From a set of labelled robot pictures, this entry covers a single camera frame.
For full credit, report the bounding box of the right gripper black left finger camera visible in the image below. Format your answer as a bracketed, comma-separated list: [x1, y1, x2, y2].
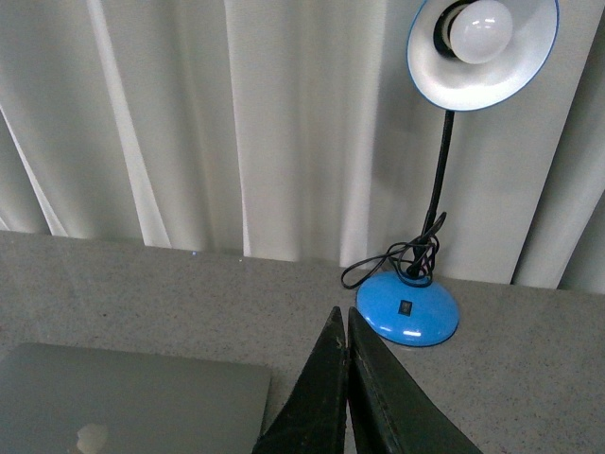
[252, 306, 349, 454]

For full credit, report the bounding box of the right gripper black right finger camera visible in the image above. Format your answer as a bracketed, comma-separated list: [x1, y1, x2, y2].
[348, 307, 480, 453]

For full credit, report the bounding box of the grey laptop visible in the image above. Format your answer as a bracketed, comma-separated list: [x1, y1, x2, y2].
[1, 343, 270, 453]

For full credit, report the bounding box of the white curtain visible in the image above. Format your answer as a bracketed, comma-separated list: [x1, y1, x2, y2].
[1, 1, 604, 293]

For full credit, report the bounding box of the blue desk lamp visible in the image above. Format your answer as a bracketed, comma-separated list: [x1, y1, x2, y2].
[352, 1, 561, 347]

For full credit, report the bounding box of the black lamp power cable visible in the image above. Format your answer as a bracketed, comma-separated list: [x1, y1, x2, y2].
[340, 212, 448, 290]

